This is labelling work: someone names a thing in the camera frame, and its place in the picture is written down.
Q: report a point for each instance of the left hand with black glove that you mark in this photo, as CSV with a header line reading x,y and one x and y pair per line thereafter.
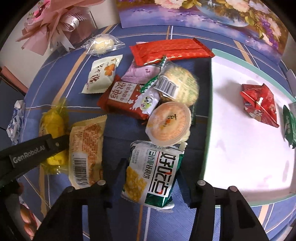
x,y
30,224

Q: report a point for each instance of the floral painting canvas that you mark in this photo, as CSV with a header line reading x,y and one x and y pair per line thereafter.
x,y
249,22

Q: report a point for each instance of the clear white pastry ball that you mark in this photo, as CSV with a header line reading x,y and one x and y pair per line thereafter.
x,y
102,44

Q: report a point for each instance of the corn snack packet green white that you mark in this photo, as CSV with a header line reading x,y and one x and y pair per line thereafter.
x,y
151,174

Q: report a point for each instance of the round pastry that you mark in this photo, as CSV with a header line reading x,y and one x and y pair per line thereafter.
x,y
169,124

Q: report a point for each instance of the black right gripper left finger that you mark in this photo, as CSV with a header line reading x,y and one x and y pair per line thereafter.
x,y
64,220

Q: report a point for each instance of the blue plaid tablecloth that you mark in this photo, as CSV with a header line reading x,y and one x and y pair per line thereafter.
x,y
67,74

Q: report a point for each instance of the white packet with orange clover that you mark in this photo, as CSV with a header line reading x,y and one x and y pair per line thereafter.
x,y
102,74

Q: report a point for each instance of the long red patterned snack bar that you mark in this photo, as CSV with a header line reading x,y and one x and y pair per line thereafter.
x,y
174,49

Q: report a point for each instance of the white tray with teal rim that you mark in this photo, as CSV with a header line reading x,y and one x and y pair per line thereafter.
x,y
241,151

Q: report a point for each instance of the round cake with barcode wrapper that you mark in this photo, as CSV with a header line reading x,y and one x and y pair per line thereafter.
x,y
174,83

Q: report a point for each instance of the pink purple snack packet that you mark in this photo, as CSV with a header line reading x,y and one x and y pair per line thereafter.
x,y
141,74

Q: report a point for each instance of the yellow soft bread packet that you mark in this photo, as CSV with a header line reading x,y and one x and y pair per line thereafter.
x,y
55,122

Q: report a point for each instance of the pink paper flower bouquet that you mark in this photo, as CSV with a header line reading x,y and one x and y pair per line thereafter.
x,y
57,24

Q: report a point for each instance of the beige bread packet with barcode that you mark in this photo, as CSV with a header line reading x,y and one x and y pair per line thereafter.
x,y
85,152

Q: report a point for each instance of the blue white crumpled wrapper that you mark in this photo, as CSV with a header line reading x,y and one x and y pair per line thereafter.
x,y
14,127

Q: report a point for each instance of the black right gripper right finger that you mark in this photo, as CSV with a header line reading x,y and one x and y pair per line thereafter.
x,y
237,219

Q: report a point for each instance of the small red candy packet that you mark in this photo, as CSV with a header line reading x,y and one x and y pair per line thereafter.
x,y
259,103

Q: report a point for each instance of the red brown milk biscuit packet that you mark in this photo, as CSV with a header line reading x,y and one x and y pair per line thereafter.
x,y
125,98

